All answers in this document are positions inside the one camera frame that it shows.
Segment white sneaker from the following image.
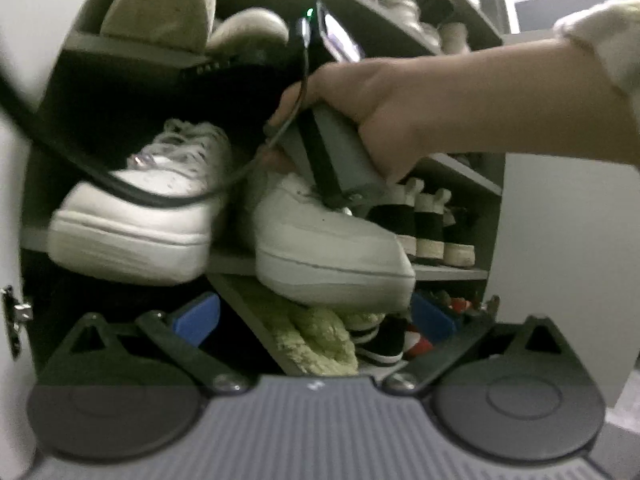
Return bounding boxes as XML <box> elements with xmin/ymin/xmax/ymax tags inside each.
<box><xmin>205</xmin><ymin>8</ymin><xmax>290</xmax><ymax>54</ymax></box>
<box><xmin>100</xmin><ymin>0</ymin><xmax>217</xmax><ymax>54</ymax></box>
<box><xmin>48</xmin><ymin>119</ymin><xmax>233</xmax><ymax>286</ymax></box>
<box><xmin>242</xmin><ymin>170</ymin><xmax>416</xmax><ymax>313</ymax></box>

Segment person's forearm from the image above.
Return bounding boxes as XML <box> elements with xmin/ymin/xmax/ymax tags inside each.
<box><xmin>429</xmin><ymin>0</ymin><xmax>640</xmax><ymax>166</ymax></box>

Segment red shoes on bottom shelf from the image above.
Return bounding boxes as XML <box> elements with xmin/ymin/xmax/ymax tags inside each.
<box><xmin>404</xmin><ymin>290</ymin><xmax>497</xmax><ymax>360</ymax></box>

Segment person's hand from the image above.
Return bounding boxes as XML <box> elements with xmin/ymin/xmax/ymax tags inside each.
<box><xmin>267</xmin><ymin>56</ymin><xmax>446</xmax><ymax>183</ymax></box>

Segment black white striped shoe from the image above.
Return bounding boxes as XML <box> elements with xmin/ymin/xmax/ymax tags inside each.
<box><xmin>344</xmin><ymin>314</ymin><xmax>408</xmax><ymax>367</ymax></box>

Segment black beige shoe pair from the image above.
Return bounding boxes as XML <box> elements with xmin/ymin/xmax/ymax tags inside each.
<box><xmin>367</xmin><ymin>178</ymin><xmax>476</xmax><ymax>269</ymax></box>

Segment yellow-green shoe on shelf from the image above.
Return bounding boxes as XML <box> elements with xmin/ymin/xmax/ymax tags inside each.
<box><xmin>257</xmin><ymin>300</ymin><xmax>386</xmax><ymax>377</ymax></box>

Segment cream shoe on shelf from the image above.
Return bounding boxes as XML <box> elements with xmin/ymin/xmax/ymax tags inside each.
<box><xmin>380</xmin><ymin>0</ymin><xmax>442</xmax><ymax>49</ymax></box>

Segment right white cabinet door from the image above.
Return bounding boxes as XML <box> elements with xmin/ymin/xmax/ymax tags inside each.
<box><xmin>487</xmin><ymin>155</ymin><xmax>639</xmax><ymax>405</ymax></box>

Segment white cabinet door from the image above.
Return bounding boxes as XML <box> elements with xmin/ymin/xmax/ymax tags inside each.
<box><xmin>0</xmin><ymin>0</ymin><xmax>86</xmax><ymax>479</ymax></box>
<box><xmin>487</xmin><ymin>155</ymin><xmax>639</xmax><ymax>405</ymax></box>

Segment grey shoe cabinet shelves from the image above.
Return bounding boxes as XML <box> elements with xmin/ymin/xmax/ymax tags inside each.
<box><xmin>19</xmin><ymin>0</ymin><xmax>507</xmax><ymax>376</ymax></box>

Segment left white cabinet door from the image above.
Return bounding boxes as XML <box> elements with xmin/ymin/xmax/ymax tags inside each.
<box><xmin>0</xmin><ymin>0</ymin><xmax>86</xmax><ymax>479</ymax></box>

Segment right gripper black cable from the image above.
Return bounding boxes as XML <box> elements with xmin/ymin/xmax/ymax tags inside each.
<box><xmin>0</xmin><ymin>29</ymin><xmax>314</xmax><ymax>208</ymax></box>

